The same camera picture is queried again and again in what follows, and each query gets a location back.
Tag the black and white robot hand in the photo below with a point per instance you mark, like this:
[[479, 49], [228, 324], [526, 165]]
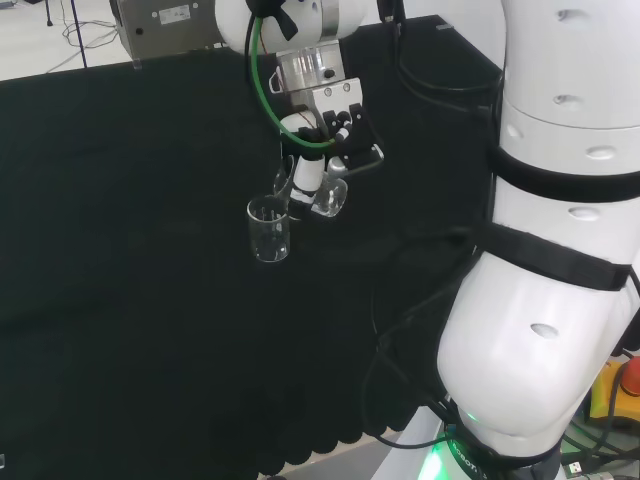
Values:
[[340, 100]]

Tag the clear glass beaker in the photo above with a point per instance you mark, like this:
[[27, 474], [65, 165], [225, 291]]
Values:
[[332, 200], [270, 250]]

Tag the grey metal box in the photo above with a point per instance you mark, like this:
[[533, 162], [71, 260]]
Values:
[[165, 25]]

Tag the clear cloth clip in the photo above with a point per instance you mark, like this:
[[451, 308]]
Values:
[[136, 64]]

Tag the black bench cloth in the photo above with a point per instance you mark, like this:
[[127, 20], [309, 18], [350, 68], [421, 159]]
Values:
[[125, 250]]

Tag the black tripod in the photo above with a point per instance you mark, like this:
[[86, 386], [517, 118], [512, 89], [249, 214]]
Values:
[[79, 35]]

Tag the yellow stop button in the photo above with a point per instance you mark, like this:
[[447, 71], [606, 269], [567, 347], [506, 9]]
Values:
[[612, 395]]

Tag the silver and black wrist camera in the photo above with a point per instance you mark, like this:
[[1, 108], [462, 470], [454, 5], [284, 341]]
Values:
[[365, 156]]

